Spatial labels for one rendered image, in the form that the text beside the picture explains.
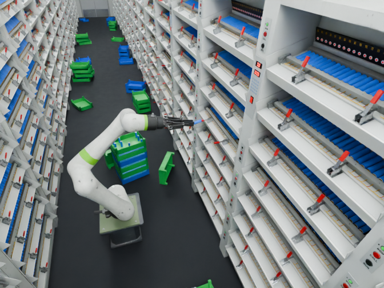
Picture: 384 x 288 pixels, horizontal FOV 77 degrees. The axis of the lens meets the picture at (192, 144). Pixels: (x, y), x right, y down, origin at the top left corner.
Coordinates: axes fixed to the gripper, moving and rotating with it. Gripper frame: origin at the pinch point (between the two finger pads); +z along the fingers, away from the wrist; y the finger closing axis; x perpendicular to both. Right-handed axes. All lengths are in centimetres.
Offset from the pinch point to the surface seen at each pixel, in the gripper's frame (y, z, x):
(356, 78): -69, 21, -58
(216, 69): 10.6, 16.0, -31.4
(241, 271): -58, 38, 86
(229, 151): -20.3, 22.3, 8.3
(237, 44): -13, 10, -52
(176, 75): 100, 24, 6
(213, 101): 8.4, 18.4, -11.2
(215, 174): -1, 32, 46
